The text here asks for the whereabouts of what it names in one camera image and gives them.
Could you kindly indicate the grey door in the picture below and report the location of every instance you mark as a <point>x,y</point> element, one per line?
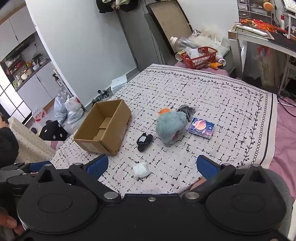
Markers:
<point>143,37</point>

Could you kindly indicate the hanging dark clothes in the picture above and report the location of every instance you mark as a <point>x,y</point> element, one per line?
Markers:
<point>107,6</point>

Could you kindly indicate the person's left hand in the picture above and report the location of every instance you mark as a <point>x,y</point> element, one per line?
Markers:
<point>10,222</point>

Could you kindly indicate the black polka dot bag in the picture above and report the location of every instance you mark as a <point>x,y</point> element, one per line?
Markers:
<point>53,131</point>

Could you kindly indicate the clear plastic bottle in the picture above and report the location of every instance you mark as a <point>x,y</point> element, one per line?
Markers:
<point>182,43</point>

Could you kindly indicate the dark grey fabric bundle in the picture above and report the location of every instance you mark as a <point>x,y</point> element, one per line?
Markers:
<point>188,111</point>

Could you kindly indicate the red plastic basket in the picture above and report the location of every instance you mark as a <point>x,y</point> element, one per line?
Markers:
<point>206,56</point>

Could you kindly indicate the white storage box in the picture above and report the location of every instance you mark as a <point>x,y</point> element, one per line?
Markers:
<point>118,83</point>

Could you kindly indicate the black knitted pouch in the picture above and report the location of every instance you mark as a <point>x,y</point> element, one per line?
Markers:
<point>144,141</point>

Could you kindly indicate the white soft pack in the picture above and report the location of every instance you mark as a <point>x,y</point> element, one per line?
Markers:
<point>141,170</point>

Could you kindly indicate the white plastic bag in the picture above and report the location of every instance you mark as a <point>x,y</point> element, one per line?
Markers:
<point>74,109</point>

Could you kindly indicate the white keyboard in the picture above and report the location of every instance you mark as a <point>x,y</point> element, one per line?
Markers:
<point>290,5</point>

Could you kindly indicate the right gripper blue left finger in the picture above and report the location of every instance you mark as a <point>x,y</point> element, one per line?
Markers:
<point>87,175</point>

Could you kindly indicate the large flat cardboard tray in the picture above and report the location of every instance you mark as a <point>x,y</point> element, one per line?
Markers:
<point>170,20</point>

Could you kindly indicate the blue fluffy plush toy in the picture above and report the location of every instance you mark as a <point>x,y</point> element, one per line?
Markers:
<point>171,126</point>

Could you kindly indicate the white black patterned blanket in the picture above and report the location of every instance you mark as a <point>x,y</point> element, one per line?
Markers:
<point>244,134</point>

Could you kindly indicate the blue tissue pack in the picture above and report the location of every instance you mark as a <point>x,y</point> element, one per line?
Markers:
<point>202,128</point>

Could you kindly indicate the white desk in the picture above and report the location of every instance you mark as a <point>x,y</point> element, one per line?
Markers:
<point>239,59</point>

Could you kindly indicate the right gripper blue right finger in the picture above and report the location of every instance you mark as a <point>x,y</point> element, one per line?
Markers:
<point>215,175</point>

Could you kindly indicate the burger plush toy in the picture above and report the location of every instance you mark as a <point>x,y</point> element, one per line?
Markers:
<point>163,111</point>

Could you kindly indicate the brown cardboard box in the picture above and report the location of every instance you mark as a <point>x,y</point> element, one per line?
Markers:
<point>103,129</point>

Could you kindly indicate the grey plastic bag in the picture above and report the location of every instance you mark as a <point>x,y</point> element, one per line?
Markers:
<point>60,110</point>

